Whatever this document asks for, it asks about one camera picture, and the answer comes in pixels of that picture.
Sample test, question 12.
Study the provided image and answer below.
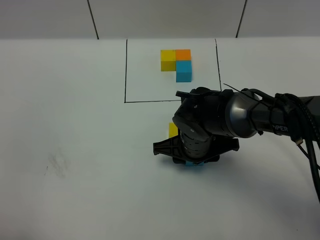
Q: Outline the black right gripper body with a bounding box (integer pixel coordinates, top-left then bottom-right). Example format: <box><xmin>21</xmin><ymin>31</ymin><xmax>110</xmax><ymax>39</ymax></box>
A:
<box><xmin>153</xmin><ymin>133</ymin><xmax>240</xmax><ymax>165</ymax></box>

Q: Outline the orange template block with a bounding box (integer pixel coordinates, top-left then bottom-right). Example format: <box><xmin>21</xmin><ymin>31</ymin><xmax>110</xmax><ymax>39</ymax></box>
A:
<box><xmin>175</xmin><ymin>49</ymin><xmax>192</xmax><ymax>61</ymax></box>

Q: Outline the blue template block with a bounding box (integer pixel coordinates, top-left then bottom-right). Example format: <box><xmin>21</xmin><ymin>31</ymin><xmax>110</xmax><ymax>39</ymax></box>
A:
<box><xmin>176</xmin><ymin>60</ymin><xmax>193</xmax><ymax>83</ymax></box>

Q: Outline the yellow template block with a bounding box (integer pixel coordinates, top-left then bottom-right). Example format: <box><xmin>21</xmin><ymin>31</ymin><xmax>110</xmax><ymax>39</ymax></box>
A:
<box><xmin>160</xmin><ymin>49</ymin><xmax>176</xmax><ymax>72</ymax></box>

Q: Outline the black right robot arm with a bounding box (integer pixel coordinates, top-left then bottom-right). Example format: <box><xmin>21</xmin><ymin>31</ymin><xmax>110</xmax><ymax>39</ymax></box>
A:
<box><xmin>153</xmin><ymin>87</ymin><xmax>320</xmax><ymax>166</ymax></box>

